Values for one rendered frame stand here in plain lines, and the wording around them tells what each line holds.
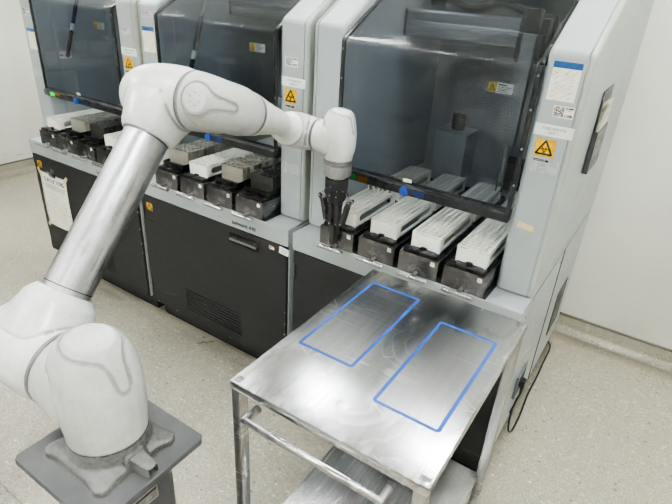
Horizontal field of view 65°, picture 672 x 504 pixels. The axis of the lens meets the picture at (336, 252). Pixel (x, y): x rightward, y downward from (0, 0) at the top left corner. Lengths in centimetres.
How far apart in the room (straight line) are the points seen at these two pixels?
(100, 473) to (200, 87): 76
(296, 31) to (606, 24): 91
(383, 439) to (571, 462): 137
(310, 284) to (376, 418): 99
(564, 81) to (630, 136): 117
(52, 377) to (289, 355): 46
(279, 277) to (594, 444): 140
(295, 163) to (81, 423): 120
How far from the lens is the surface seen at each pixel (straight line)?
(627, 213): 273
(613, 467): 238
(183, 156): 235
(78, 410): 106
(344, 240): 180
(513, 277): 169
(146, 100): 124
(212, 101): 113
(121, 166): 122
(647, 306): 289
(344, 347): 123
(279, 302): 212
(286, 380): 114
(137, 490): 114
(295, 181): 197
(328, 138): 163
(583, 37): 156
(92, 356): 102
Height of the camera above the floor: 157
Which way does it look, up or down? 28 degrees down
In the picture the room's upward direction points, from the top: 4 degrees clockwise
